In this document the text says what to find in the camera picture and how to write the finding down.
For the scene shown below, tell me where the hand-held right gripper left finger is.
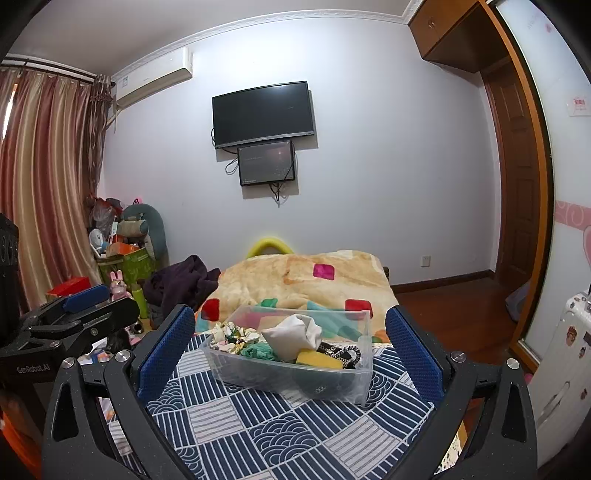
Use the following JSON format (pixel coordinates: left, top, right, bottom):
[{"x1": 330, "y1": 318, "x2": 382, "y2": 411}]
[{"x1": 41, "y1": 305, "x2": 197, "y2": 480}]

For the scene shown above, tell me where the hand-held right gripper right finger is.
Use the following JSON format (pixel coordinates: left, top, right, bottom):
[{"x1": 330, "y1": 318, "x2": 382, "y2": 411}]
[{"x1": 385, "y1": 305, "x2": 539, "y2": 480}]

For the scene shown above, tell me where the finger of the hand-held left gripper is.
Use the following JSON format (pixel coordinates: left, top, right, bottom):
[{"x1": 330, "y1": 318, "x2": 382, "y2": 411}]
[
  {"x1": 21, "y1": 284, "x2": 109, "y2": 325},
  {"x1": 25, "y1": 298, "x2": 141, "y2": 344}
]

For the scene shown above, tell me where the floral patterned cloth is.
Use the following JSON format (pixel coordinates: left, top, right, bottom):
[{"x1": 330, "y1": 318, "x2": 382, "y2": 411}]
[{"x1": 210, "y1": 322, "x2": 262, "y2": 354}]

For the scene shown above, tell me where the black white patterned cloth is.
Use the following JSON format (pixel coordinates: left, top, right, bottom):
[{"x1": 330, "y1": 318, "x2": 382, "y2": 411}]
[{"x1": 318, "y1": 340, "x2": 362, "y2": 371}]

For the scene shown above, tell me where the green knitted glove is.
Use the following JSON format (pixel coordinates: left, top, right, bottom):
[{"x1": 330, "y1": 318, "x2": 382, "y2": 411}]
[{"x1": 240, "y1": 342, "x2": 281, "y2": 364}]

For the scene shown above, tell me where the yellow sponge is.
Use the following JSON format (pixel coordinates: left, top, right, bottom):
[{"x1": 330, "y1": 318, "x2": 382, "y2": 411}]
[{"x1": 295, "y1": 349, "x2": 345, "y2": 371}]

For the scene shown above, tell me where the clear plastic storage box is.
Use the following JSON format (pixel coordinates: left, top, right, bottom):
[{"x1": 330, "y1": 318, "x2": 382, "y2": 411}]
[{"x1": 201, "y1": 305, "x2": 374, "y2": 408}]

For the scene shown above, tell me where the red box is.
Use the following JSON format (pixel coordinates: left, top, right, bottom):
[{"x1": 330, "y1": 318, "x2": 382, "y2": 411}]
[{"x1": 46, "y1": 277, "x2": 91, "y2": 299}]

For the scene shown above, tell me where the pink rabbit toy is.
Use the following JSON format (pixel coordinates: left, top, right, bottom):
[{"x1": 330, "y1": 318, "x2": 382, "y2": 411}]
[{"x1": 109, "y1": 271, "x2": 131, "y2": 302}]

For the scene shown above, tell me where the green bottle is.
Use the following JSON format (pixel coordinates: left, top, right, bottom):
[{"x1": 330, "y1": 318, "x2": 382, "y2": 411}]
[{"x1": 131, "y1": 284, "x2": 150, "y2": 320}]

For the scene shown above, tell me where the green cardboard box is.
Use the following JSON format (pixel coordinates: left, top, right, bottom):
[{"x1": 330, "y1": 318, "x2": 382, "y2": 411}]
[{"x1": 97, "y1": 247, "x2": 158, "y2": 288}]

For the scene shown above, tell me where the small white fan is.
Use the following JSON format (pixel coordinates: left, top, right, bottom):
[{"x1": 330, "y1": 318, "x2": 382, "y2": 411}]
[{"x1": 90, "y1": 229, "x2": 110, "y2": 258}]

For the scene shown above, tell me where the dark clothing pile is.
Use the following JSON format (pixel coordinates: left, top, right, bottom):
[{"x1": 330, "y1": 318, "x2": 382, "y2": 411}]
[{"x1": 143, "y1": 255, "x2": 221, "y2": 320}]

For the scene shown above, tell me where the red plastic bag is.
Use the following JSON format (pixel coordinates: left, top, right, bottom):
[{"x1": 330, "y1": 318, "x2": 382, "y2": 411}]
[{"x1": 90, "y1": 198, "x2": 122, "y2": 225}]

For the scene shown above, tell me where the grey plush toy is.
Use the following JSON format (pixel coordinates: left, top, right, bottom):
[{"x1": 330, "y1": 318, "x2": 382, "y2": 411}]
[{"x1": 119, "y1": 203, "x2": 168, "y2": 260}]

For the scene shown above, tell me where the blue white patterned bedsheet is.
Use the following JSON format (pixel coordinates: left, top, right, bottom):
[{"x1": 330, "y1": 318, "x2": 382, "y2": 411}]
[{"x1": 106, "y1": 332, "x2": 468, "y2": 480}]

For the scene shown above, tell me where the striped brown curtain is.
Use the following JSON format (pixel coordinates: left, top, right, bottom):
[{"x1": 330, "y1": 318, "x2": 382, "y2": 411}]
[{"x1": 0, "y1": 65, "x2": 112, "y2": 311}]

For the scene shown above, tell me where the beige plush blanket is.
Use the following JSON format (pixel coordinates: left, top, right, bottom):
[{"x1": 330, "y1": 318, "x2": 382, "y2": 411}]
[{"x1": 194, "y1": 249, "x2": 401, "y2": 352}]

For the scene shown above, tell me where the yellow foam tube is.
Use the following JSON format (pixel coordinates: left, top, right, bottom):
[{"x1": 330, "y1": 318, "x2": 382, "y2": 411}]
[{"x1": 247, "y1": 237, "x2": 293, "y2": 259}]

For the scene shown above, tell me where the white sticker-covered appliance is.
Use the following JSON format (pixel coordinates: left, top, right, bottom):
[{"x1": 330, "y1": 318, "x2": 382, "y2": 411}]
[{"x1": 526, "y1": 291, "x2": 591, "y2": 468}]

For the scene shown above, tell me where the brown wooden door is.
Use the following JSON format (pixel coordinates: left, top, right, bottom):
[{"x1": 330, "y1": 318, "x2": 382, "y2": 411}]
[{"x1": 482, "y1": 65, "x2": 546, "y2": 296}]

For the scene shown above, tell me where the white air conditioner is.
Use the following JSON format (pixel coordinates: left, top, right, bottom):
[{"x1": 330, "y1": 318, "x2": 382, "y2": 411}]
[{"x1": 111, "y1": 46, "x2": 195, "y2": 110}]

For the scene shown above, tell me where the white heart-print sliding door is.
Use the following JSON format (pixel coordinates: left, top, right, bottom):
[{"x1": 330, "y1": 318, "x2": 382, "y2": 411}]
[{"x1": 496, "y1": 0, "x2": 591, "y2": 356}]

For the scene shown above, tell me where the wooden overhead cabinet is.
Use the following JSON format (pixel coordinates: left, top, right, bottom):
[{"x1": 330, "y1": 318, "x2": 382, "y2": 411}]
[{"x1": 409, "y1": 0, "x2": 513, "y2": 73}]

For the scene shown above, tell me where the small black wall monitor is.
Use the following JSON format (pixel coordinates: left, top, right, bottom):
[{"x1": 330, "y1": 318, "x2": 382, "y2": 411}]
[{"x1": 238, "y1": 141, "x2": 296, "y2": 186}]

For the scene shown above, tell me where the wall-mounted black television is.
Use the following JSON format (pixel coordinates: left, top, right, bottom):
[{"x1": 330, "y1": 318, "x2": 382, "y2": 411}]
[{"x1": 212, "y1": 81, "x2": 315, "y2": 149}]

